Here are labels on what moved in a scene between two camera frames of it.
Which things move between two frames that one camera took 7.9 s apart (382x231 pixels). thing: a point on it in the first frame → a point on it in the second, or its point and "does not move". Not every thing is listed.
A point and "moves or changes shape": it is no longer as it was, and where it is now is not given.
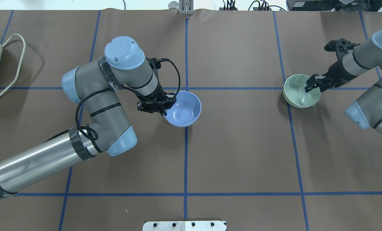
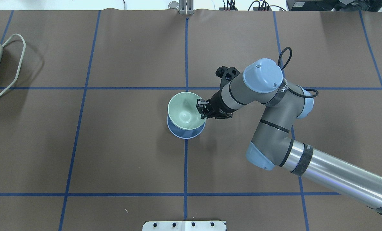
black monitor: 340,5 does not move
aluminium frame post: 186,7 does not move
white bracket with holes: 185,226 does not move
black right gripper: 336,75 → 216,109
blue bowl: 185,111 → 183,133
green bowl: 294,93 moves or changes shape
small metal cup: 173,5 does not move
